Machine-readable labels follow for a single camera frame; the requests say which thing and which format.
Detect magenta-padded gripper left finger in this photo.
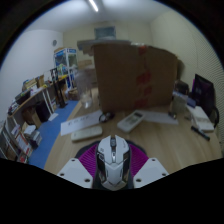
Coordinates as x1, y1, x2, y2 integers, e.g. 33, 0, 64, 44
57, 143, 100, 189

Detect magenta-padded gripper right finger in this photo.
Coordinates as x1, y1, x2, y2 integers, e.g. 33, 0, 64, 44
128, 143, 170, 189

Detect white and grey computer mouse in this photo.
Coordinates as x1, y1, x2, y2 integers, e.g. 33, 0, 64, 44
95, 134, 131, 192

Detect plain white flat remote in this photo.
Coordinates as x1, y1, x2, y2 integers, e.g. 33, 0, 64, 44
70, 125, 104, 142

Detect white printed paper strip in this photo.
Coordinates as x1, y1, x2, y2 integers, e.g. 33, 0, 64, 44
60, 109, 104, 137

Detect white remote control with buttons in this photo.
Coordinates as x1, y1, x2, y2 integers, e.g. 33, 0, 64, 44
116, 109, 147, 134

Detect black glasses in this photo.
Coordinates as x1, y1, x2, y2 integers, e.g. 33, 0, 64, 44
98, 111, 116, 123

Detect white shelf unit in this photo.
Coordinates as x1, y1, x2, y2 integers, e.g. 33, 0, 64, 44
0, 116, 44, 164

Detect translucent plastic container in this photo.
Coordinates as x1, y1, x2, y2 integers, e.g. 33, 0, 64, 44
171, 93, 189, 116

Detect clear plastic cup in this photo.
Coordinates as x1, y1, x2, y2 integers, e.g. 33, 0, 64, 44
79, 88, 94, 109

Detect white book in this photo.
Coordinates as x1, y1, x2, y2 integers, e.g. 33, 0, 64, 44
191, 104, 215, 133

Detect black floor stand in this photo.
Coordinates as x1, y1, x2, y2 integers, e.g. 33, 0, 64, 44
49, 67, 68, 109

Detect wooden side desk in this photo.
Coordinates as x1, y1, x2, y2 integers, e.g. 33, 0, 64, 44
7, 74, 68, 128

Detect black monitor screen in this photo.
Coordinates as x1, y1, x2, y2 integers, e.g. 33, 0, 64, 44
192, 73, 216, 118

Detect large taped cardboard box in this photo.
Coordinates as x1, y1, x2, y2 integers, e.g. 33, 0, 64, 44
77, 39, 179, 113

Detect blue glass display cabinet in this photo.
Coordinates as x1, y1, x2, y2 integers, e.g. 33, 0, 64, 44
53, 47, 78, 91

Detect ceiling tube light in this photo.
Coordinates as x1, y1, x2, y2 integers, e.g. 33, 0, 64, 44
87, 0, 100, 13

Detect wall air vent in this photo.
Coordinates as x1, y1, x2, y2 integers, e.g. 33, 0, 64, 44
94, 25, 117, 40

